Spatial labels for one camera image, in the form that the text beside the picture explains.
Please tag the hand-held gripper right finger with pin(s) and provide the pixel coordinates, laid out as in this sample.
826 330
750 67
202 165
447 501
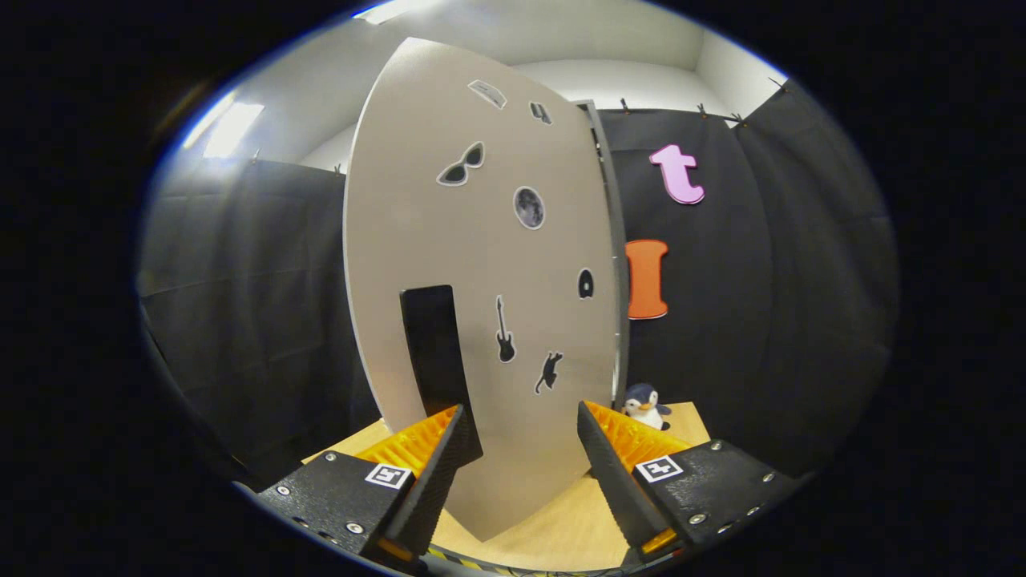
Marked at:
613 481

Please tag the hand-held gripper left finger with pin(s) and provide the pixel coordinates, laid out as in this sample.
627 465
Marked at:
437 481

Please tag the grey shoe cabinet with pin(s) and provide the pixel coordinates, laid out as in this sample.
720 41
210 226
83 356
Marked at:
616 240

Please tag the penguin plush toy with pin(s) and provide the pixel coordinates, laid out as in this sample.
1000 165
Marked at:
644 407

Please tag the black backdrop cloth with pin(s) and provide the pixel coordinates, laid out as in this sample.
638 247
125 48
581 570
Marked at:
240 304

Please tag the row of black clips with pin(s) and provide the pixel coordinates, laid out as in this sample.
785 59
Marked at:
702 110

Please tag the small ceiling light panel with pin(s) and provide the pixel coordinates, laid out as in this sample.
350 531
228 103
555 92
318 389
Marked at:
232 128

